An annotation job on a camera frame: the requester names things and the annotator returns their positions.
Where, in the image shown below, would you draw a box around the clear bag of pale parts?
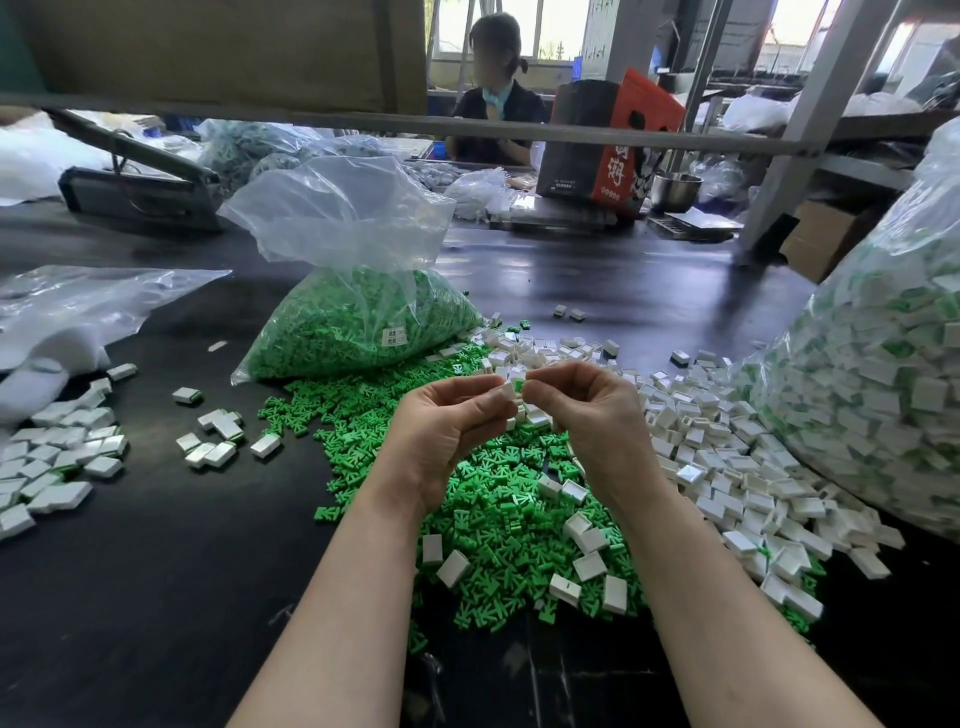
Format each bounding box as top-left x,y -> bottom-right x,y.
198,120 -> 459,194

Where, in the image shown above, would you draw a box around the empty clear plastic bag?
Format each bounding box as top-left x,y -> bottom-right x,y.
0,265 -> 233,429

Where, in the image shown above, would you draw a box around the black and red box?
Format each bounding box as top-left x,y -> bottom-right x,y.
537,67 -> 687,216

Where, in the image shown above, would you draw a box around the large bag of white caps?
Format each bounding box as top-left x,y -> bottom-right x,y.
750,117 -> 960,545

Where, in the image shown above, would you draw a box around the pile of green parts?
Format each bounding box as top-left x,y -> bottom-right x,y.
258,339 -> 824,654

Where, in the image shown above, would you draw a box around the pile of white plastic caps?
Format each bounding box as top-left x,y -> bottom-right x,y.
420,321 -> 906,624

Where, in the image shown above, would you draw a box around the person's right hand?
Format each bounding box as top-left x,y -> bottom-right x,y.
520,360 -> 663,507

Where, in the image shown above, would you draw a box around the grey metal shelf frame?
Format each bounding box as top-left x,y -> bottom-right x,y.
0,0 -> 960,260

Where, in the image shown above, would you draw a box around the crumpled white plastic bag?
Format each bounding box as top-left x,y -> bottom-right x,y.
445,168 -> 522,224

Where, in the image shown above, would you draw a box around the pile of assembled white pieces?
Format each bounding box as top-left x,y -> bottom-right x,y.
0,363 -> 140,543

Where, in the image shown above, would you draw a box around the metal bowl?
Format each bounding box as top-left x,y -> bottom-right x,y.
652,172 -> 704,215

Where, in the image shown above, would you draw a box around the black table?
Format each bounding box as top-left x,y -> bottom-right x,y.
0,147 -> 960,728

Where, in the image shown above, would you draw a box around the person's right forearm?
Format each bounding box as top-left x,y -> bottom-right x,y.
612,472 -> 884,728

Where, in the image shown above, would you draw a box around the bag of green clips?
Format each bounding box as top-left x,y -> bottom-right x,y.
217,157 -> 485,386

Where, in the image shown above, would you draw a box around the person's left hand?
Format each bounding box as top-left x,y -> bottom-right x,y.
372,373 -> 521,515

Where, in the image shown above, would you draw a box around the person's left forearm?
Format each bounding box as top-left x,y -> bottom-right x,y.
228,487 -> 440,728

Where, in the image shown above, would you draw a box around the cardboard box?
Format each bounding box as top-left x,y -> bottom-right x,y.
780,199 -> 879,284

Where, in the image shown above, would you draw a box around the white plastic sheet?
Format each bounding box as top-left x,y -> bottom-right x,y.
0,123 -> 110,207

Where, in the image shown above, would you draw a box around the white bags on shelf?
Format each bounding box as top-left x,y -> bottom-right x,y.
723,90 -> 926,134

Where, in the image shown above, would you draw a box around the brown board panel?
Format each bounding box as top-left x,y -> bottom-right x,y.
0,0 -> 429,113

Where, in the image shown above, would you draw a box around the white paper sheets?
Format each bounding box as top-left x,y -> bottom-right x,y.
649,208 -> 746,243

